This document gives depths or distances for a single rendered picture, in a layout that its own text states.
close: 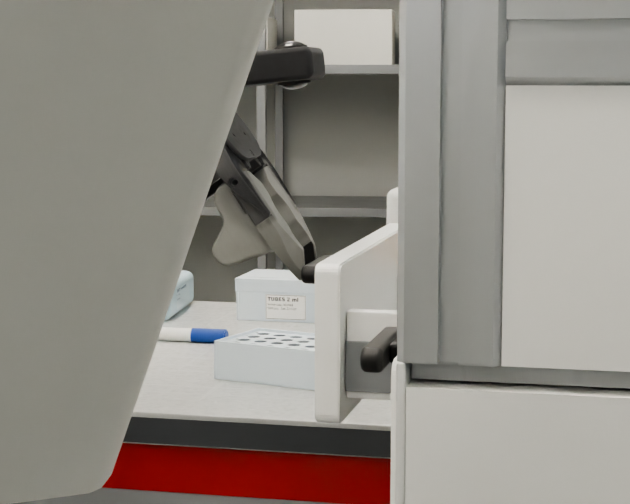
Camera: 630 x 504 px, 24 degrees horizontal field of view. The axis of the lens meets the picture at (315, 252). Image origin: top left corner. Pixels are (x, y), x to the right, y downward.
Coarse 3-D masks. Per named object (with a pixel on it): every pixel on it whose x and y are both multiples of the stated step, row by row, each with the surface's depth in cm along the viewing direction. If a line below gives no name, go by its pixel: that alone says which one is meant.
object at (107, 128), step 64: (0, 0) 28; (64, 0) 29; (128, 0) 30; (192, 0) 30; (256, 0) 31; (0, 64) 30; (64, 64) 30; (128, 64) 31; (192, 64) 31; (0, 128) 31; (64, 128) 31; (128, 128) 32; (192, 128) 33; (0, 192) 32; (64, 192) 33; (128, 192) 34; (192, 192) 34; (0, 256) 34; (64, 256) 34; (128, 256) 35; (0, 320) 35; (64, 320) 36; (128, 320) 37; (0, 384) 37; (64, 384) 38; (128, 384) 39; (0, 448) 39; (64, 448) 40
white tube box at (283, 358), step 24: (240, 336) 145; (264, 336) 145; (288, 336) 145; (312, 336) 145; (216, 360) 142; (240, 360) 140; (264, 360) 139; (288, 360) 138; (312, 360) 136; (264, 384) 139; (288, 384) 138; (312, 384) 137
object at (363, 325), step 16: (352, 320) 100; (368, 320) 99; (384, 320) 99; (352, 336) 100; (368, 336) 99; (352, 352) 100; (352, 368) 100; (384, 368) 99; (352, 384) 100; (368, 384) 100; (384, 384) 99
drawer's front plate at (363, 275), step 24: (360, 240) 112; (384, 240) 113; (336, 264) 98; (360, 264) 104; (384, 264) 114; (336, 288) 98; (360, 288) 104; (384, 288) 114; (336, 312) 98; (336, 336) 98; (336, 360) 98; (336, 384) 98; (336, 408) 99
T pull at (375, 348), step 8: (384, 328) 82; (392, 328) 82; (376, 336) 80; (384, 336) 80; (392, 336) 80; (368, 344) 77; (376, 344) 77; (384, 344) 78; (392, 344) 78; (368, 352) 76; (376, 352) 76; (384, 352) 77; (392, 352) 78; (360, 360) 76; (368, 360) 76; (376, 360) 76; (384, 360) 77; (392, 360) 78; (368, 368) 76; (376, 368) 76
